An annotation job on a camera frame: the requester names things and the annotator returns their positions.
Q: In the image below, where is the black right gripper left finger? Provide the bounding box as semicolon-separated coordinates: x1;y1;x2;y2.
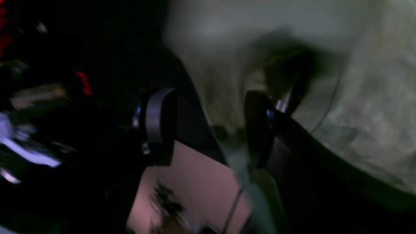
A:
1;87;177;234

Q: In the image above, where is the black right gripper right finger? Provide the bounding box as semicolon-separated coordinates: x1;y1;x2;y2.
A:
244;91;415;234

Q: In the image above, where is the light green T-shirt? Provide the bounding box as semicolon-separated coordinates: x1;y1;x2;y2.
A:
163;0;416;234

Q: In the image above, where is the red black clamp right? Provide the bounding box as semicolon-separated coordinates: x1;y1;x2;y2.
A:
75;71;93;96

